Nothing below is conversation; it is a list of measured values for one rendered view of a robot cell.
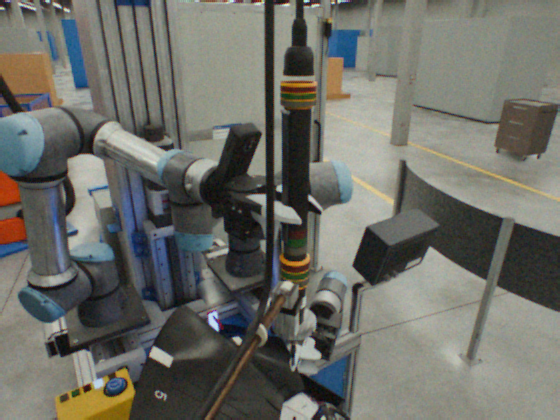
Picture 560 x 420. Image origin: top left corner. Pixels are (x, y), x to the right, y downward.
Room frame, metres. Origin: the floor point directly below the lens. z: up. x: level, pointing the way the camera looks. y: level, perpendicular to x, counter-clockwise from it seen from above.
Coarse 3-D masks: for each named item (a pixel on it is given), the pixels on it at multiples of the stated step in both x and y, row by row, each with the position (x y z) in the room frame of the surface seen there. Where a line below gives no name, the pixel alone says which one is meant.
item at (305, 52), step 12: (300, 24) 0.47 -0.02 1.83; (300, 36) 0.47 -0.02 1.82; (288, 48) 0.47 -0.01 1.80; (300, 48) 0.46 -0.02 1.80; (288, 60) 0.46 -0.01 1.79; (300, 60) 0.46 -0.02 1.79; (312, 60) 0.47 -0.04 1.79; (288, 72) 0.46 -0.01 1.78; (300, 72) 0.46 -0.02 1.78; (312, 72) 0.47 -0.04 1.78; (300, 312) 0.46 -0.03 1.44; (300, 324) 0.46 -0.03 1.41
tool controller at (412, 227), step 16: (416, 208) 1.26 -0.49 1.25; (384, 224) 1.14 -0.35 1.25; (400, 224) 1.15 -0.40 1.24; (416, 224) 1.16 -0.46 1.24; (432, 224) 1.17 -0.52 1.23; (368, 240) 1.10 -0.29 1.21; (384, 240) 1.06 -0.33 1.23; (400, 240) 1.07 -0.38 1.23; (416, 240) 1.11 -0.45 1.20; (368, 256) 1.10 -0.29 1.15; (384, 256) 1.04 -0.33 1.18; (400, 256) 1.09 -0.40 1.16; (416, 256) 1.15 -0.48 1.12; (368, 272) 1.09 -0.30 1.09; (384, 272) 1.07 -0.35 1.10; (400, 272) 1.14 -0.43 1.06
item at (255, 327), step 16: (272, 0) 0.39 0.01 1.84; (272, 16) 0.39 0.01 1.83; (272, 32) 0.39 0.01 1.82; (272, 48) 0.39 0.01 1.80; (272, 64) 0.39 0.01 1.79; (272, 80) 0.39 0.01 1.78; (272, 96) 0.39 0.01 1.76; (272, 112) 0.39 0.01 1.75; (272, 128) 0.39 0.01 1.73; (272, 144) 0.39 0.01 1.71; (272, 160) 0.39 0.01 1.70; (272, 176) 0.39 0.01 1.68; (272, 192) 0.39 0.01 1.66; (272, 208) 0.39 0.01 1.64; (272, 224) 0.39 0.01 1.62; (272, 240) 0.39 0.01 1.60; (272, 256) 0.39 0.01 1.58; (256, 320) 0.35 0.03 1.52; (240, 352) 0.31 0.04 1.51; (224, 384) 0.27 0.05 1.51; (208, 400) 0.25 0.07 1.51
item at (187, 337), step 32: (192, 320) 0.48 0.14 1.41; (192, 352) 0.42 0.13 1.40; (224, 352) 0.45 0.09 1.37; (160, 384) 0.35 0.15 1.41; (192, 384) 0.38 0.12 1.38; (256, 384) 0.42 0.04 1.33; (160, 416) 0.32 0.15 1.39; (192, 416) 0.34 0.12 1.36; (224, 416) 0.36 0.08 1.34; (256, 416) 0.38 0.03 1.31
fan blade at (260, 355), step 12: (240, 336) 0.70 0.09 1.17; (276, 336) 0.73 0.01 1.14; (264, 348) 0.66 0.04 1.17; (276, 348) 0.67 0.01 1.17; (252, 360) 0.61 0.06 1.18; (264, 360) 0.61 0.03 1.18; (276, 360) 0.62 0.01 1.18; (288, 360) 0.62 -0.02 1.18; (264, 372) 0.57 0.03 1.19; (276, 372) 0.57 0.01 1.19; (288, 372) 0.58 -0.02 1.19; (276, 384) 0.54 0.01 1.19; (288, 384) 0.54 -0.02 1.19; (300, 384) 0.54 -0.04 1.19; (288, 396) 0.51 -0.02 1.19
